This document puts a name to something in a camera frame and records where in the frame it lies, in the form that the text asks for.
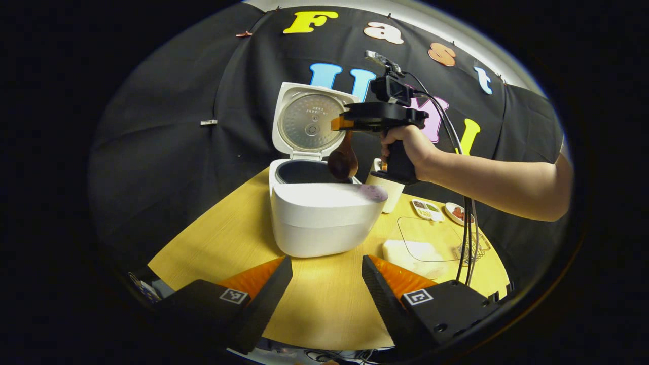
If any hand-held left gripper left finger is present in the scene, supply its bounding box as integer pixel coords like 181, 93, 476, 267
150, 255, 294, 355

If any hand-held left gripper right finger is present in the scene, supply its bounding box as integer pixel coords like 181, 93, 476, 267
362, 254, 509, 358

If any brown wooden spoon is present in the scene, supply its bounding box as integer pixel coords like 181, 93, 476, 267
328, 129, 359, 180

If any white rice cooker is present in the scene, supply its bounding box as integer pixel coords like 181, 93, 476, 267
269, 82, 389, 258

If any metal wire chopstick holder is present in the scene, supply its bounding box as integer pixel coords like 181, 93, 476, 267
456, 232, 491, 266

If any white toaster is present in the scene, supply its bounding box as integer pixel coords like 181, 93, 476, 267
365, 158, 405, 214

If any white divided dish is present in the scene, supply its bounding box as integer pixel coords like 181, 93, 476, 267
412, 199, 445, 222

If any white round plate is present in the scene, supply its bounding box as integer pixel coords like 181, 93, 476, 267
445, 202, 475, 226

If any blue patterned object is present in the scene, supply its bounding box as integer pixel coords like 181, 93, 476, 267
128, 273, 163, 305

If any black backdrop cloth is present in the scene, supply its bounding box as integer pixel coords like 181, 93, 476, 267
89, 3, 571, 284

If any black cable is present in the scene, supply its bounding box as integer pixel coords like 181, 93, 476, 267
413, 91, 481, 287
403, 71, 473, 283

